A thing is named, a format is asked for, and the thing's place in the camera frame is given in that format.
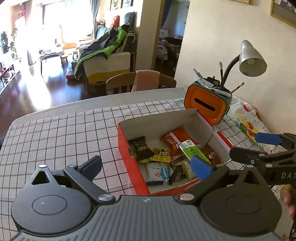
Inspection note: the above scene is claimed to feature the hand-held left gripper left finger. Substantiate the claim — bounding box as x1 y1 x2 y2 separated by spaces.
30 156 115 205

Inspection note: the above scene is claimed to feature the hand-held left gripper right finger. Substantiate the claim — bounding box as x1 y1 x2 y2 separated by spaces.
177 155 273 205

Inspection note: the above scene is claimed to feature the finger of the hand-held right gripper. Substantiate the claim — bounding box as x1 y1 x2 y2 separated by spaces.
229 146 267 165
254 133 296 151

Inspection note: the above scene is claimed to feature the cream snack packet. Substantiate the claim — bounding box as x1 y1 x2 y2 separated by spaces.
183 160 198 180

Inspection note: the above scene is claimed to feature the green white snack packet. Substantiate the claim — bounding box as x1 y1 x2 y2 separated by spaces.
177 140 212 165

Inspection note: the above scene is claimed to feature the dark red snack packet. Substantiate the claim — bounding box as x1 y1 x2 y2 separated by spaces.
203 145 220 165

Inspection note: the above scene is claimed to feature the brown candy packet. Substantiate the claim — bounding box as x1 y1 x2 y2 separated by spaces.
169 163 186 186

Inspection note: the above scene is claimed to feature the red cardboard box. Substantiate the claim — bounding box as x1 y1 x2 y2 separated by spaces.
117 108 234 196

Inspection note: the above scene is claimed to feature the red cartoon snack packet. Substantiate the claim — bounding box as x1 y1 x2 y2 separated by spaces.
159 133 185 160

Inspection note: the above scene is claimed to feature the long yellow snack packet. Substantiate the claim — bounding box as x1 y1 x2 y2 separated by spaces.
149 155 173 163

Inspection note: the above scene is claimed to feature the small yellow snack packet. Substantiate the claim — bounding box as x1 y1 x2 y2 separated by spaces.
153 148 171 157

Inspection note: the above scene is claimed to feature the white packet red label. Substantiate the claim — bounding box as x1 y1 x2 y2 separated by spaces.
146 162 170 186

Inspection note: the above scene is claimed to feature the person's right hand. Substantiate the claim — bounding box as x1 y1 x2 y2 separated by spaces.
280 184 296 220

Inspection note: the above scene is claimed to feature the colourful printed plastic bag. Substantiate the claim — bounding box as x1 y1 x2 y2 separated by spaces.
228 101 289 153

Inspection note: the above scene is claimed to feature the checkered tablecloth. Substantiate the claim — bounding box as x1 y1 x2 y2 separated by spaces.
0 94 296 232

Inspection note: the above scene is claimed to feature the black paintbrush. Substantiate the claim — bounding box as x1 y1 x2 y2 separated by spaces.
219 61 225 88
231 82 245 94

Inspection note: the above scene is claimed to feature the orange tissue box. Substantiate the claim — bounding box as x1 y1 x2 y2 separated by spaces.
184 77 232 126

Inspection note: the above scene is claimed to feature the grey desk lamp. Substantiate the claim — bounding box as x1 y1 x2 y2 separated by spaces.
222 40 267 90

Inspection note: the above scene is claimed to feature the wooden chair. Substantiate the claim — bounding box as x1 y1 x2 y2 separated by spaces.
106 71 177 95

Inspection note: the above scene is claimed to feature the cream crocheted sofa cover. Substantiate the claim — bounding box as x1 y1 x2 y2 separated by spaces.
83 51 131 85

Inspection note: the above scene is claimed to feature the pink cloth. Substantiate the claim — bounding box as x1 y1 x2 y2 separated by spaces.
132 70 160 92

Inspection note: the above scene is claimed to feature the black green jacket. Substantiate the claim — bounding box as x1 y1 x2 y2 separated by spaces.
74 24 130 80

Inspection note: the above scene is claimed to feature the coffee table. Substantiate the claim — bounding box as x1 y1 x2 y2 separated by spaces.
38 47 64 75

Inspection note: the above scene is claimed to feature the TV cabinet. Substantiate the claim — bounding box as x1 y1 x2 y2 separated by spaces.
0 62 16 93

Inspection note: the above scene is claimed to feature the sofa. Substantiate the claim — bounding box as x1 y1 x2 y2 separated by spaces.
74 25 138 93

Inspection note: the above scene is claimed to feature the grey curtain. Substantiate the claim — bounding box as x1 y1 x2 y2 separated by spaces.
91 0 102 39

